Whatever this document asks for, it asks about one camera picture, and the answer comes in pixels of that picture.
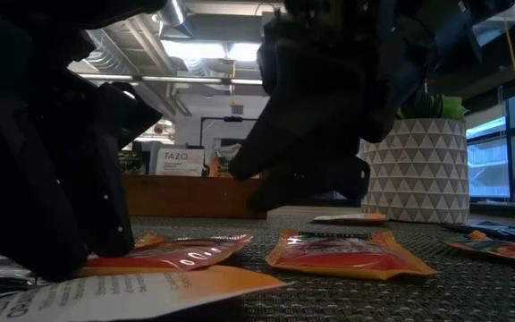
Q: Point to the white orange tea packet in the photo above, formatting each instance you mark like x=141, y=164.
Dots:
x=351, y=218
x=179, y=163
x=128, y=290

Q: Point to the silver ceiling duct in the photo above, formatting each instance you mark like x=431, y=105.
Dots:
x=172, y=13

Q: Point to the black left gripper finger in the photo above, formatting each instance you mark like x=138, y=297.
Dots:
x=101, y=179
x=20, y=179

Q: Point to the grey woven placemat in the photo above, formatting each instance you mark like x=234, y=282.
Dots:
x=374, y=299

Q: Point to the wooden tea tray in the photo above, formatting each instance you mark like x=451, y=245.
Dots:
x=186, y=197

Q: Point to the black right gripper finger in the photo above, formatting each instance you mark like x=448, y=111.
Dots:
x=320, y=179
x=311, y=125

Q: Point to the succulent in white patterned pot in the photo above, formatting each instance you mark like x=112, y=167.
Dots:
x=418, y=179

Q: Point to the red orange tea packet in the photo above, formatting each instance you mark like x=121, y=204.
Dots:
x=503, y=250
x=222, y=167
x=181, y=257
x=351, y=259

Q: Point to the blue framed window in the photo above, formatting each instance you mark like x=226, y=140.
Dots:
x=490, y=165

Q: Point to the bright ceiling light panel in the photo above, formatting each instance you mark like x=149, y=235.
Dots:
x=204, y=50

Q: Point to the ceiling strip light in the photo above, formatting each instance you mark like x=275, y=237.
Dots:
x=172, y=79

